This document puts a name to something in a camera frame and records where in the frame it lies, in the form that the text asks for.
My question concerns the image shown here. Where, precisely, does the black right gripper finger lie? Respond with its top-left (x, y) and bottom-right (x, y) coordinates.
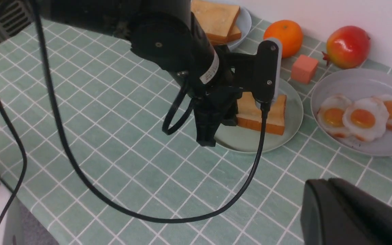
top-left (300, 178), bottom-right (392, 245)

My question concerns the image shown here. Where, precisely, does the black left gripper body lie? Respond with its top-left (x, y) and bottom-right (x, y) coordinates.
top-left (188, 45), bottom-right (241, 146)

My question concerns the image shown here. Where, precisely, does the toast slice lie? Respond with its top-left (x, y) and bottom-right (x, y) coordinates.
top-left (236, 92), bottom-right (287, 135)
top-left (207, 25), bottom-right (242, 45)
top-left (191, 0), bottom-right (241, 37)

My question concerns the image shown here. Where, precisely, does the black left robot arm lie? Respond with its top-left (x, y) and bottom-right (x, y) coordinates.
top-left (37, 0), bottom-right (244, 146)

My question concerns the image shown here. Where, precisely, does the green centre plate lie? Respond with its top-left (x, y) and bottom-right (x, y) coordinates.
top-left (214, 79), bottom-right (304, 153)

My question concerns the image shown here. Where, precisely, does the light blue bread plate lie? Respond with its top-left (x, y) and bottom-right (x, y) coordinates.
top-left (215, 1), bottom-right (252, 51)

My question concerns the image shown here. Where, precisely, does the salmon foam cube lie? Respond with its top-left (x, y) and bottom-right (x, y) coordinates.
top-left (291, 54), bottom-right (319, 85)

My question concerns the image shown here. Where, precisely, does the orange fruit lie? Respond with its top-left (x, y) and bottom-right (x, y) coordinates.
top-left (263, 20), bottom-right (304, 59)

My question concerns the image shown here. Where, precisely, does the green checked tablecloth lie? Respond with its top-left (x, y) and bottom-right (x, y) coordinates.
top-left (0, 21), bottom-right (392, 245)

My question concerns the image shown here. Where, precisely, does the grey egg plate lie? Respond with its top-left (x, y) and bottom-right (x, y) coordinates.
top-left (310, 69), bottom-right (392, 157)

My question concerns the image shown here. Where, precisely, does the red pomegranate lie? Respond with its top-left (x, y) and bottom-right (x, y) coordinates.
top-left (322, 26), bottom-right (371, 69)

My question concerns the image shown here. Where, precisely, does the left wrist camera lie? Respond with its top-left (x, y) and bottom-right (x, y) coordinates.
top-left (227, 37), bottom-right (282, 104)

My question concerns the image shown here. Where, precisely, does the black left camera cable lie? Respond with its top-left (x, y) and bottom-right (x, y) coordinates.
top-left (0, 0), bottom-right (271, 245)

